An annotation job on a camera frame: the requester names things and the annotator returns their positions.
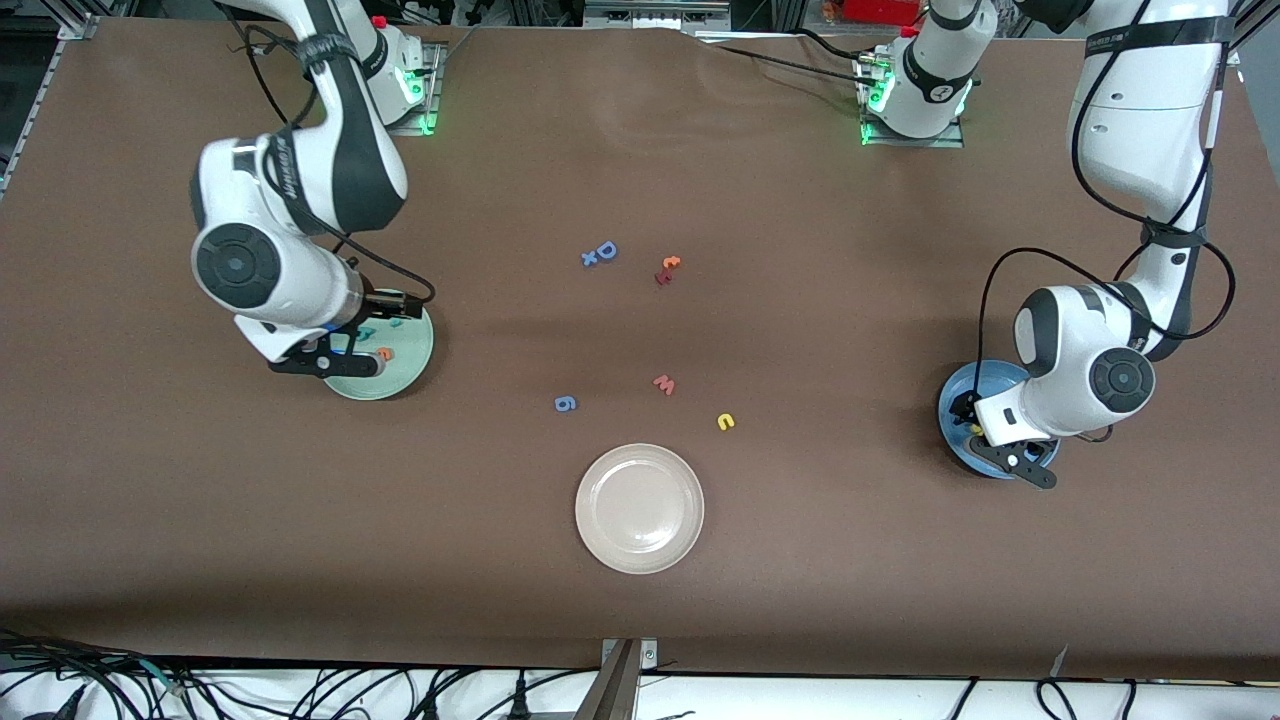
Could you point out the pale green round plate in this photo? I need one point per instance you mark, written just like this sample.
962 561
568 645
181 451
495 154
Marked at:
405 368

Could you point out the beige round plate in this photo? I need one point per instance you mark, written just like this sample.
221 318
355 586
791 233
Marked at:
640 508

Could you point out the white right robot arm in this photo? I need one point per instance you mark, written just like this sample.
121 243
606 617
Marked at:
240 175

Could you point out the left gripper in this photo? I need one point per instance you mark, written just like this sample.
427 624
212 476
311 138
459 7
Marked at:
964 409

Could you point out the white tape scrap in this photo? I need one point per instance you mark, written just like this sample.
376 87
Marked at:
1060 660

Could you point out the red box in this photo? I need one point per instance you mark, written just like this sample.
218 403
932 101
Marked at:
880 10

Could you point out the grey equipment box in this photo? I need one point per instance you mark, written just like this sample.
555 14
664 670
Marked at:
650 12

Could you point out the red foam letter w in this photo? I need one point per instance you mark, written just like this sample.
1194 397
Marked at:
664 384

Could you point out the blue foam letter D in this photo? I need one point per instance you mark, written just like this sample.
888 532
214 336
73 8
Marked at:
606 250

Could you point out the blue round plate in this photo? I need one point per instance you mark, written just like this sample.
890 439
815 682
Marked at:
1005 372

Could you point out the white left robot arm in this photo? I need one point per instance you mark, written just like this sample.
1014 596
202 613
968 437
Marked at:
1140 110

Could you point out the aluminium frame profile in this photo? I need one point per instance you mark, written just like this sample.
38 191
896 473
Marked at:
75 15
1258 15

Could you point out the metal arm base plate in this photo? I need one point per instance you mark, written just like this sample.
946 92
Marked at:
910 142
435 70

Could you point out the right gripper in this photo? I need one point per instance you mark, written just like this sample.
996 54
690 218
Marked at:
383 303

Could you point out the metal clamp bracket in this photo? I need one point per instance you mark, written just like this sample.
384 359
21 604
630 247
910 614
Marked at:
618 685

